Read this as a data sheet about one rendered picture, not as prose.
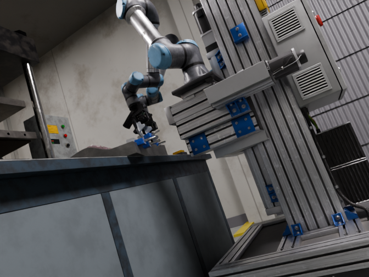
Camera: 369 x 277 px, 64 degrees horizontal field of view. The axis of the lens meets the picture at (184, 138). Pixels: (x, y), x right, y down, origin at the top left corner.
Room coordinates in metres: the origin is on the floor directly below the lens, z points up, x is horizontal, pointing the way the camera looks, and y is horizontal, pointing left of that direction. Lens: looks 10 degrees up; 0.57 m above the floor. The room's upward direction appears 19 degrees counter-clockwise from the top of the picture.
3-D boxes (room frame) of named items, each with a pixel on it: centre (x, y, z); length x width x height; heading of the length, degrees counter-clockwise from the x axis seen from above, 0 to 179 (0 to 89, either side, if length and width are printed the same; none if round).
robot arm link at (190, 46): (1.38, -0.15, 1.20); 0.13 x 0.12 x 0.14; 127
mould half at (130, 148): (1.40, 0.46, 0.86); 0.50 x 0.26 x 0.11; 86
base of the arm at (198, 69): (1.39, -0.16, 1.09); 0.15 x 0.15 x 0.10
